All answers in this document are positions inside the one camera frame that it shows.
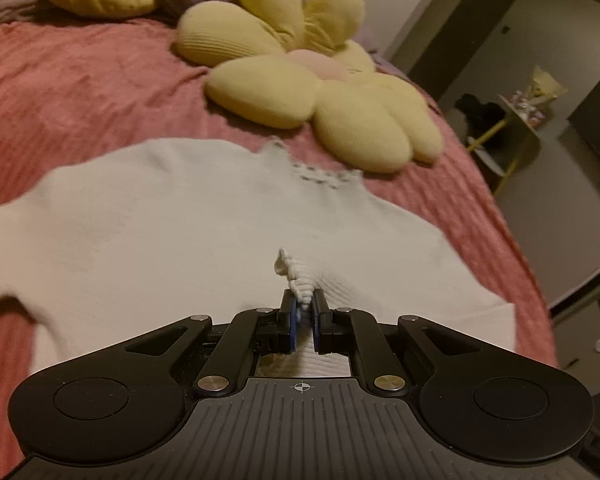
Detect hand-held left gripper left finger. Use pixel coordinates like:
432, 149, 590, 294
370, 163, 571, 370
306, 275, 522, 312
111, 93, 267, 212
125, 290, 301, 396

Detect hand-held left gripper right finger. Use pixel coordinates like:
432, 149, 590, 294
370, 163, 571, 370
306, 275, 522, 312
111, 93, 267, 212
311, 289, 477, 396

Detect white knit sweater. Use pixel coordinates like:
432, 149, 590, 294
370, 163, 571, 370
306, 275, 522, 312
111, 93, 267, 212
0, 137, 518, 381

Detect yellow flower-shaped pillow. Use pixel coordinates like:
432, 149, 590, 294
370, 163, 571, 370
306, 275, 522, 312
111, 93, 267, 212
172, 0, 446, 176

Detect black bag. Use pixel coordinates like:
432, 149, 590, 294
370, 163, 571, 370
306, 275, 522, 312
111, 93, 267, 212
455, 92, 507, 138

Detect round side table yellow legs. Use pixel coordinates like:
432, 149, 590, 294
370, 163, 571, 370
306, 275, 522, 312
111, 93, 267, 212
467, 94, 547, 196

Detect pink ribbed blanket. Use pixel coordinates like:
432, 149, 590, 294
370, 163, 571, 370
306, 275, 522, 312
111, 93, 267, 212
0, 15, 561, 461

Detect wrapped flower bouquet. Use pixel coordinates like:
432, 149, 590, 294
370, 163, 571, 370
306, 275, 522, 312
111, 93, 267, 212
522, 65, 569, 111

